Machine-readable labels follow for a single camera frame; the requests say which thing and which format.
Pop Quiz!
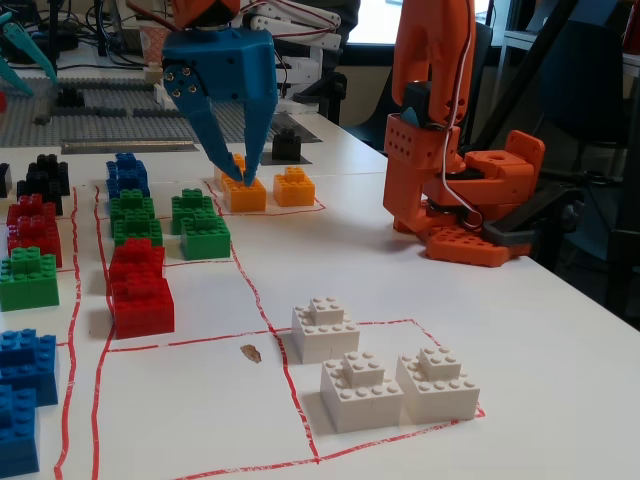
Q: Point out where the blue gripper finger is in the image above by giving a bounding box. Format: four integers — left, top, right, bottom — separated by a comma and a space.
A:
242, 97, 279, 185
163, 60, 245, 183

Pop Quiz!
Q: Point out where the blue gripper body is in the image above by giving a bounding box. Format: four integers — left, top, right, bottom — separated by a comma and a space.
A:
161, 26, 279, 105

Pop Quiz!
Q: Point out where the orange lego block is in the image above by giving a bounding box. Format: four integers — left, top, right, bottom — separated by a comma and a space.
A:
272, 165, 317, 208
221, 174, 268, 214
213, 152, 249, 187

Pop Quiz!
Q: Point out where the blue lego block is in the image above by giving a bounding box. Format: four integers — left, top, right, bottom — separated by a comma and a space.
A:
105, 152, 149, 181
0, 383, 42, 476
106, 172, 151, 199
0, 328, 60, 408

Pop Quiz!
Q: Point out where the green lego block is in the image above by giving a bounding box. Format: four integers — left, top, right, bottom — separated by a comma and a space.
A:
109, 188, 156, 222
0, 245, 61, 313
113, 209, 164, 248
171, 187, 217, 235
180, 212, 232, 261

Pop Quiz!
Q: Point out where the red lego block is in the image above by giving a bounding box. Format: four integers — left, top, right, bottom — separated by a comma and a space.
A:
108, 237, 167, 282
110, 273, 177, 341
6, 215, 64, 269
6, 193, 57, 226

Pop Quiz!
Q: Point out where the white lego block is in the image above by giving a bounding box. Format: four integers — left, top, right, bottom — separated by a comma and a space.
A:
319, 350, 405, 434
395, 345, 482, 428
291, 296, 362, 365

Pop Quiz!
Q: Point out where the wide grey tape strip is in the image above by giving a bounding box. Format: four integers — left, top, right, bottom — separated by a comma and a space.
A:
272, 112, 322, 144

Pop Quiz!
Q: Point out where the white lego brick pile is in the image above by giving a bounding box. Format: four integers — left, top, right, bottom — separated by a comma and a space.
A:
153, 81, 177, 110

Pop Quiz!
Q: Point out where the dark grey brick row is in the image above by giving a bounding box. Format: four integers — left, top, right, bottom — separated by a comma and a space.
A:
52, 106, 129, 119
131, 108, 194, 120

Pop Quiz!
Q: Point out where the long grey tape strip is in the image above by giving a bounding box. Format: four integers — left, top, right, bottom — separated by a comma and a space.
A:
59, 139, 200, 156

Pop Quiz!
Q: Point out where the red patterned paper cup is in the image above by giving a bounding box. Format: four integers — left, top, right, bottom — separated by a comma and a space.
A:
138, 23, 172, 67

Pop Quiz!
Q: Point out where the person in dark clothing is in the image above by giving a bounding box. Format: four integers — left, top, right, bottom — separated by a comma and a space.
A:
318, 0, 365, 127

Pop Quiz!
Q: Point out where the grey lego baseplate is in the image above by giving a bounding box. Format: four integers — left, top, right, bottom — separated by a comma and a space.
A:
0, 74, 304, 150

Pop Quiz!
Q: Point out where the teal claw finger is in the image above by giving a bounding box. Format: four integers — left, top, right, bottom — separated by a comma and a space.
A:
0, 18, 60, 84
0, 58, 36, 98

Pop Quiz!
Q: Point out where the grey black table clamp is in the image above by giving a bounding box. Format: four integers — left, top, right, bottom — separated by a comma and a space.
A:
481, 183, 622, 249

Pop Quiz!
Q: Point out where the dark blue chair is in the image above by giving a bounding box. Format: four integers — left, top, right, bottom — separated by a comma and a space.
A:
519, 18, 640, 281

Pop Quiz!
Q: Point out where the black lego wall piece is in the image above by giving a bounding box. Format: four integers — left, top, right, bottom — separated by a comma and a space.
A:
55, 85, 87, 109

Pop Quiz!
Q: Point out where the white servo cable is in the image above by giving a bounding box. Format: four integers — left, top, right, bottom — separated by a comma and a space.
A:
434, 29, 485, 227

